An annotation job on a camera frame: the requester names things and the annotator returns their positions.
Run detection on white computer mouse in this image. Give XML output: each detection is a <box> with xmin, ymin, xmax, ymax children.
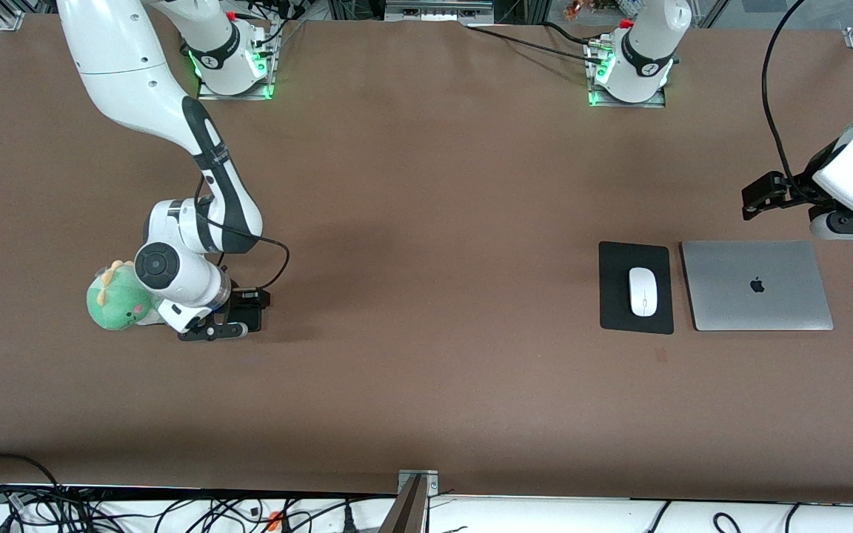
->
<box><xmin>628</xmin><ymin>266</ymin><xmax>658</xmax><ymax>318</ymax></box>

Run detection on black mouse pad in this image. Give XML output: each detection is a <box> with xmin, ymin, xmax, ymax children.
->
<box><xmin>598</xmin><ymin>241</ymin><xmax>675</xmax><ymax>335</ymax></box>

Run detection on silver laptop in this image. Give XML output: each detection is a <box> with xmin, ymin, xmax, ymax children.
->
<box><xmin>679</xmin><ymin>239</ymin><xmax>835</xmax><ymax>332</ymax></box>

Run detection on green dinosaur plush toy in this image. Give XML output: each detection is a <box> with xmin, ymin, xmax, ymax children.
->
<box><xmin>86</xmin><ymin>259</ymin><xmax>165</xmax><ymax>332</ymax></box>

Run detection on small colourful figurines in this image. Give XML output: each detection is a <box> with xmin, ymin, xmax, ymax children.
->
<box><xmin>563</xmin><ymin>0</ymin><xmax>643</xmax><ymax>20</ymax></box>

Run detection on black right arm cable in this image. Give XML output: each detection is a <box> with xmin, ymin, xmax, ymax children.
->
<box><xmin>193</xmin><ymin>194</ymin><xmax>292</xmax><ymax>292</ymax></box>

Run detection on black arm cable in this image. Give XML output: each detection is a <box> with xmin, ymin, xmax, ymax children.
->
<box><xmin>193</xmin><ymin>194</ymin><xmax>292</xmax><ymax>292</ymax></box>
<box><xmin>763</xmin><ymin>0</ymin><xmax>810</xmax><ymax>187</ymax></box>

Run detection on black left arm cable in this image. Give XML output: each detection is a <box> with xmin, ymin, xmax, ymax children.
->
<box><xmin>763</xmin><ymin>0</ymin><xmax>810</xmax><ymax>187</ymax></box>

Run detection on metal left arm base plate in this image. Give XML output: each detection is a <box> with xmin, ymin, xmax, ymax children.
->
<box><xmin>586</xmin><ymin>37</ymin><xmax>669</xmax><ymax>109</ymax></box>

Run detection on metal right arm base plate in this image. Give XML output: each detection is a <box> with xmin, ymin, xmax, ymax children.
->
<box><xmin>196</xmin><ymin>21</ymin><xmax>277</xmax><ymax>101</ymax></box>

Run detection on short black table cable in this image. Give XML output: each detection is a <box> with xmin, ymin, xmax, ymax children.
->
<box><xmin>543</xmin><ymin>21</ymin><xmax>599</xmax><ymax>47</ymax></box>

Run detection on metal table edge bracket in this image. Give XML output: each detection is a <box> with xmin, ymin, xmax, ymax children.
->
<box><xmin>378</xmin><ymin>469</ymin><xmax>441</xmax><ymax>533</ymax></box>

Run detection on black cable tangle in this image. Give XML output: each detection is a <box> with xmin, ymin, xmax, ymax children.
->
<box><xmin>0</xmin><ymin>481</ymin><xmax>369</xmax><ymax>533</ymax></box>

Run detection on black looping floor cable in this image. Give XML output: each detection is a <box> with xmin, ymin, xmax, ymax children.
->
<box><xmin>0</xmin><ymin>452</ymin><xmax>66</xmax><ymax>512</ymax></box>

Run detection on long black table cable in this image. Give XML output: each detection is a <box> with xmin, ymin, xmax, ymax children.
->
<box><xmin>466</xmin><ymin>26</ymin><xmax>599</xmax><ymax>63</ymax></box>

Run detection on metal rail with sockets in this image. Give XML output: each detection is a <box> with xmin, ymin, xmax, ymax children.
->
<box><xmin>384</xmin><ymin>0</ymin><xmax>495</xmax><ymax>24</ymax></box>

